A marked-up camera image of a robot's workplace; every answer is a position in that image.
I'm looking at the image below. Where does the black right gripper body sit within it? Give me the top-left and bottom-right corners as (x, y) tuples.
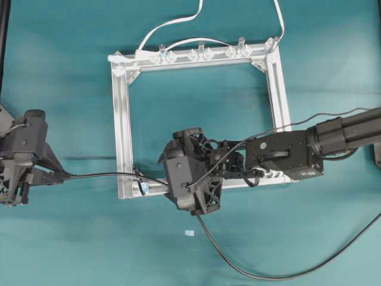
(190, 128), (249, 213)

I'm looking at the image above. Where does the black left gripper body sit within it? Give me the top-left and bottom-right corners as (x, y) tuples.
(1, 142), (64, 206)

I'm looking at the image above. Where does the black USB cable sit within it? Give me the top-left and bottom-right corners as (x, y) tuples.
(61, 172), (381, 281)

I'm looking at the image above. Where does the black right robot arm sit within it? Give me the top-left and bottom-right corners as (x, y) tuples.
(190, 108), (380, 188)

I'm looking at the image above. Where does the metal peg upper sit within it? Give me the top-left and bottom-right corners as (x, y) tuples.
(237, 37), (246, 55)

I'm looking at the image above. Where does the metal peg middle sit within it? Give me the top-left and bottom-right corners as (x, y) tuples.
(198, 41), (205, 59)

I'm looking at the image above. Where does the metal peg corner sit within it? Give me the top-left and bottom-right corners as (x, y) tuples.
(265, 36), (280, 52)

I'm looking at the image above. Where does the metal peg with blue tape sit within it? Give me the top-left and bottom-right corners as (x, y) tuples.
(159, 44), (167, 61)

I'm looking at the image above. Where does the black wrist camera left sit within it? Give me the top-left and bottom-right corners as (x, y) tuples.
(10, 109), (48, 164)

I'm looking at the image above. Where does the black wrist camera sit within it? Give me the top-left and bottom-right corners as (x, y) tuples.
(10, 109), (48, 164)
(158, 128), (203, 212)

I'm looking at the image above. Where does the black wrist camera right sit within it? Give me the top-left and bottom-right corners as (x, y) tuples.
(158, 128), (203, 212)

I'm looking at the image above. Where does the blue tape loop mount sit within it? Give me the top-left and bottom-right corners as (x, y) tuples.
(139, 182), (149, 195)

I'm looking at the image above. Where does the black string loop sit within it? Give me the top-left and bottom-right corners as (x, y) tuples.
(132, 166), (146, 196)

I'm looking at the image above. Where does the aluminium extrusion frame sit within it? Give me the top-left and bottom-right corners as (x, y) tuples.
(108, 38), (291, 199)

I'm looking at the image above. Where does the black camera cable right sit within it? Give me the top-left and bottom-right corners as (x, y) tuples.
(183, 108), (381, 189)

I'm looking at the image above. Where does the white flat cable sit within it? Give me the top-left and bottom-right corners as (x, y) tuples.
(135, 0), (286, 57)

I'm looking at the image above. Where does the black table edge rail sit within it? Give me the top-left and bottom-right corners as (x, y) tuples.
(0, 0), (12, 89)

